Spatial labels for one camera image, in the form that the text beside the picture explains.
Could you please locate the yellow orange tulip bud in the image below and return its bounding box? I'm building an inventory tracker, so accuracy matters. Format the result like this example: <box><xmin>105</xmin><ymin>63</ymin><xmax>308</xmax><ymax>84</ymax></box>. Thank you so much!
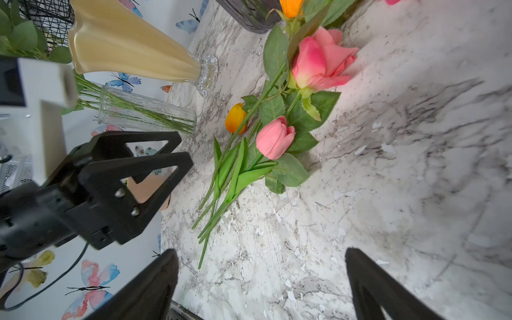
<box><xmin>225</xmin><ymin>103</ymin><xmax>247</xmax><ymax>133</ymax></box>

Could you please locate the pink tulip bud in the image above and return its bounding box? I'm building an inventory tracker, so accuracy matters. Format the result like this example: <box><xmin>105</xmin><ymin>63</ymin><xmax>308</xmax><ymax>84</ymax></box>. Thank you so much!
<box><xmin>256</xmin><ymin>116</ymin><xmax>296</xmax><ymax>160</ymax></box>

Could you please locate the pile of green flower stems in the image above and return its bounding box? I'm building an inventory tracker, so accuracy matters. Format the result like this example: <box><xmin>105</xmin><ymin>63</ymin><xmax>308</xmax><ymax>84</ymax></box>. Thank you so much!
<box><xmin>194</xmin><ymin>1</ymin><xmax>358</xmax><ymax>246</ymax></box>

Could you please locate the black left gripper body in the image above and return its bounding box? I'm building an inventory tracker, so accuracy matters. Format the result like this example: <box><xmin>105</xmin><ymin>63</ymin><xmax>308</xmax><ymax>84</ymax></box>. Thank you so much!
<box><xmin>1</xmin><ymin>163</ymin><xmax>104</xmax><ymax>272</ymax></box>

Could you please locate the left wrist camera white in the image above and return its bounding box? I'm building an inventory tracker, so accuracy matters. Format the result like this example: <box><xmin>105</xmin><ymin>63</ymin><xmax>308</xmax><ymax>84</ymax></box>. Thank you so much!
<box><xmin>1</xmin><ymin>56</ymin><xmax>77</xmax><ymax>185</ymax></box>

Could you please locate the black wire wall basket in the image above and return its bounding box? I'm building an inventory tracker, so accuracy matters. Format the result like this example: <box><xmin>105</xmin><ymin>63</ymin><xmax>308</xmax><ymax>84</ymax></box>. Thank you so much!
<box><xmin>19</xmin><ymin>0</ymin><xmax>75</xmax><ymax>49</ymax></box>

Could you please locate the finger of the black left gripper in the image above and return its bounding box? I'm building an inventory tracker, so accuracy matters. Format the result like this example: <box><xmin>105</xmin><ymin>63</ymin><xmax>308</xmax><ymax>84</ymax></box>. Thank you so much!
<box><xmin>79</xmin><ymin>152</ymin><xmax>193</xmax><ymax>244</ymax></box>
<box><xmin>89</xmin><ymin>131</ymin><xmax>182</xmax><ymax>160</ymax></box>

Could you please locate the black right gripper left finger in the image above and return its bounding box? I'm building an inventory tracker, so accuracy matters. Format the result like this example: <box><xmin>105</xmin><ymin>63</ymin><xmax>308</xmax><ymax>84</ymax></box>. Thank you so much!
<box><xmin>87</xmin><ymin>249</ymin><xmax>179</xmax><ymax>320</ymax></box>

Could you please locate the purple ribbed glass vase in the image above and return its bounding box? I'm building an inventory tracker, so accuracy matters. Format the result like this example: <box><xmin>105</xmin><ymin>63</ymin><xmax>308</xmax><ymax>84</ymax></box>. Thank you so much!
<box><xmin>216</xmin><ymin>0</ymin><xmax>281</xmax><ymax>34</ymax></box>

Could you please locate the potted green succulent plant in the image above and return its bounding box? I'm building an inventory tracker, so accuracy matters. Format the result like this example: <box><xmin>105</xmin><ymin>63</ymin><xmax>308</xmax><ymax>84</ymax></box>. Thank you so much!
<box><xmin>127</xmin><ymin>173</ymin><xmax>165</xmax><ymax>203</ymax></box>

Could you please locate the clear glass vase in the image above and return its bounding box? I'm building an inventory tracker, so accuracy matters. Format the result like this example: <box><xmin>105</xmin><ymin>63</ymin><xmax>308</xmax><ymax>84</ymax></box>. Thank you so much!
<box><xmin>98</xmin><ymin>85</ymin><xmax>197</xmax><ymax>135</ymax></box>

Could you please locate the white mesh wall basket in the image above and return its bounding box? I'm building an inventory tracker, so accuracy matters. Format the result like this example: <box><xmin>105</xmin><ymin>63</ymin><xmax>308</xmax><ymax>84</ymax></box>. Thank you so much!
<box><xmin>0</xmin><ymin>156</ymin><xmax>33</xmax><ymax>194</ymax></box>

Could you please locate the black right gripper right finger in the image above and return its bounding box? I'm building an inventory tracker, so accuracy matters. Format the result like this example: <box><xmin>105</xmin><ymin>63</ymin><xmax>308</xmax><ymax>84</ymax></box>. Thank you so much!
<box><xmin>345</xmin><ymin>248</ymin><xmax>441</xmax><ymax>319</ymax></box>

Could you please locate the yellow ruffled vase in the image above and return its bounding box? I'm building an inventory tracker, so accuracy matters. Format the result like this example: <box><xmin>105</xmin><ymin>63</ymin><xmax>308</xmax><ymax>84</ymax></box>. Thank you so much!
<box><xmin>68</xmin><ymin>0</ymin><xmax>219</xmax><ymax>97</ymax></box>

